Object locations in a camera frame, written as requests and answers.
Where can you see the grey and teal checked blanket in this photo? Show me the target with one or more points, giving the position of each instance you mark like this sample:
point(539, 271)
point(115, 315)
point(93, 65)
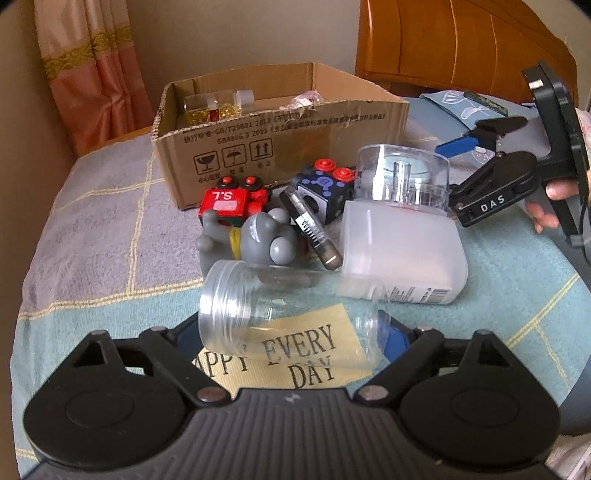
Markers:
point(101, 230)

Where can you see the light blue patterned pillow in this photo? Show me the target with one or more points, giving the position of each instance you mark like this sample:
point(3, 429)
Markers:
point(455, 108)

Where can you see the cardboard box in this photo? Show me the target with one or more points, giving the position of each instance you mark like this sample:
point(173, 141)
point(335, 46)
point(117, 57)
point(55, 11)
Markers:
point(286, 147)

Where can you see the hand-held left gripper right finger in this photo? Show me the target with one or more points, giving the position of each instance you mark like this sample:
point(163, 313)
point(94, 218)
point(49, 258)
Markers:
point(399, 344)

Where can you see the wooden headboard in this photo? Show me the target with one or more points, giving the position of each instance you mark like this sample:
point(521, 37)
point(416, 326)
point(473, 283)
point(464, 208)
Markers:
point(461, 41)

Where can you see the dark blue cube toy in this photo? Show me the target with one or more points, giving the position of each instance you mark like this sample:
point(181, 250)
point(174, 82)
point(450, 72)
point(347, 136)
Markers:
point(323, 187)

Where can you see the wooden bed rail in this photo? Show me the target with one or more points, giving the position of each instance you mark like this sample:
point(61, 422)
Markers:
point(131, 136)

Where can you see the grey elephant toy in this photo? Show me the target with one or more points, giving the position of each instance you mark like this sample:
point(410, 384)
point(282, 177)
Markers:
point(258, 237)

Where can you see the frosted white plastic container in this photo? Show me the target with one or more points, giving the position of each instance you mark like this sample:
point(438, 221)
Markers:
point(401, 251)

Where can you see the glass tube vial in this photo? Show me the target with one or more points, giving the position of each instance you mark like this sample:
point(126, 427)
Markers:
point(309, 228)

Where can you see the small clear plastic item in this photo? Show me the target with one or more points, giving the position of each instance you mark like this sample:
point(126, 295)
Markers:
point(308, 99)

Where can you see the green patterned strip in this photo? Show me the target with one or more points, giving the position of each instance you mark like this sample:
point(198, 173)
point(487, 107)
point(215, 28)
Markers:
point(485, 102)

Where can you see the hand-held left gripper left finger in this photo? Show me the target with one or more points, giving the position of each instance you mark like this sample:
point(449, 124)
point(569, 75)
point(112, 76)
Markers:
point(159, 342)

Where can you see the red cube toy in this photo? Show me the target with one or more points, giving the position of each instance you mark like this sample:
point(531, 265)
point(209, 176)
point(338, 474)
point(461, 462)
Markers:
point(231, 203)

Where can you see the person's right hand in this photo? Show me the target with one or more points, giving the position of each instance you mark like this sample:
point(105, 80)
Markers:
point(545, 217)

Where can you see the clear plastic jar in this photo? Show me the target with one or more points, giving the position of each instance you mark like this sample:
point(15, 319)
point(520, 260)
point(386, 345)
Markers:
point(258, 304)

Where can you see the pink curtain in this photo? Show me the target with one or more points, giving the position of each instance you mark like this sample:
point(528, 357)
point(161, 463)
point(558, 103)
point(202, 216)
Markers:
point(92, 74)

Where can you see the bottle of yellow capsules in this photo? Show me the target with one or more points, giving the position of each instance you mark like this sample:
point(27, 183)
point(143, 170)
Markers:
point(207, 108)

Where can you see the clear container with inner tube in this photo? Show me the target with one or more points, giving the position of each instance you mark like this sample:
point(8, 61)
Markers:
point(406, 177)

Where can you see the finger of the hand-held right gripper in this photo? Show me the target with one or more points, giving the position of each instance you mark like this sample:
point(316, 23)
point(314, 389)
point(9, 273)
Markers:
point(455, 145)

